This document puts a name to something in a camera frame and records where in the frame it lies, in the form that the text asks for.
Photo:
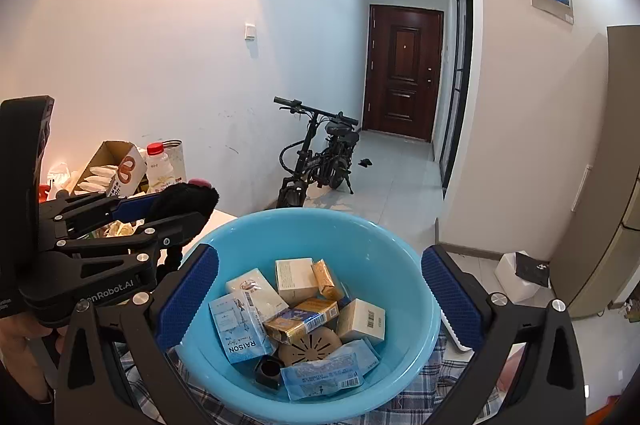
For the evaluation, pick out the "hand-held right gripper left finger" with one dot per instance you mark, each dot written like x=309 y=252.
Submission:
x=187 y=300

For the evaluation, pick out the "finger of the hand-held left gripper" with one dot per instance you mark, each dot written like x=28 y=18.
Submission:
x=135 y=206
x=170 y=230

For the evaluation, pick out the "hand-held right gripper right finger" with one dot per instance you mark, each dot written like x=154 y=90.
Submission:
x=452 y=300

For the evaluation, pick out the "black plush toy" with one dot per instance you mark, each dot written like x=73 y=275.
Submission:
x=185 y=202

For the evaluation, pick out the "blue plastic basin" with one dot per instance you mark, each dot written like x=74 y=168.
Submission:
x=320 y=240

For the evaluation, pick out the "person's left hand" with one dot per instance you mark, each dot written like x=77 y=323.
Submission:
x=25 y=355

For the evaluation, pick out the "open brown cardboard carton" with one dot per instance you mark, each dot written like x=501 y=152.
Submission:
x=122 y=167

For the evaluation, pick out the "red cap plastic bottle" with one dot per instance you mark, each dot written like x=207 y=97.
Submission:
x=159 y=165

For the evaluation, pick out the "blue white sachet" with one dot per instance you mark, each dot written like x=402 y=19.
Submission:
x=237 y=330

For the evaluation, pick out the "white trash bin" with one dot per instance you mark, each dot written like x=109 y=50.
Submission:
x=506 y=276

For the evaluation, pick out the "pale cylindrical can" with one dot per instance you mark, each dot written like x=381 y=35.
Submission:
x=177 y=160

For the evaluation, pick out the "white wrapped soap packet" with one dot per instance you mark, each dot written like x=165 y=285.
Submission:
x=250 y=286

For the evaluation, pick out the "white plastic bag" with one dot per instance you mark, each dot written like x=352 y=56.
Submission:
x=62 y=177

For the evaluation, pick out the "blue plaid cloth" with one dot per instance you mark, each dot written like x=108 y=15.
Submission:
x=445 y=385

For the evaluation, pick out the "black bag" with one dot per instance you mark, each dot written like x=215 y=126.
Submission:
x=532 y=267

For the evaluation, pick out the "white box with barcode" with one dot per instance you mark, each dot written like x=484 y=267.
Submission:
x=360 y=320

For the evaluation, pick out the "small black cube case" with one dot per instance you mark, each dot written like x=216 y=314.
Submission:
x=267 y=375

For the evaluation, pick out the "white cardboard box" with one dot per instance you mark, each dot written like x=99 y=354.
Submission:
x=295 y=277

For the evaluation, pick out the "gold and blue box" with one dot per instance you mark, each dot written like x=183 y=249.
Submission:
x=300 y=317

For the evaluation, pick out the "yellow snack packet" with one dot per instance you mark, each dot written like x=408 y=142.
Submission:
x=327 y=280

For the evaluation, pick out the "tan round vented disc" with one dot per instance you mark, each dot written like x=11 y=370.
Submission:
x=305 y=347

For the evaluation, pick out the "blue clear plastic packet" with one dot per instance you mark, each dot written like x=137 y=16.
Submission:
x=320 y=375

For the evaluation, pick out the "black shoes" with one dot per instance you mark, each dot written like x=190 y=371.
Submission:
x=364 y=163

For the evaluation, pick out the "black electric bicycle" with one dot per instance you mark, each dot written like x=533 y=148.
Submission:
x=325 y=160

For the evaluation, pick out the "beige refrigerator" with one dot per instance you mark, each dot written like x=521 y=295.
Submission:
x=605 y=205

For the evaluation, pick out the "brown entrance door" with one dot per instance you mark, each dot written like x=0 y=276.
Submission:
x=400 y=70

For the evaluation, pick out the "black framed glass door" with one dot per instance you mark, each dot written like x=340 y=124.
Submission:
x=460 y=55

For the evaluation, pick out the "white wall switch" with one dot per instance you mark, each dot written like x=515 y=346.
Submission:
x=250 y=31

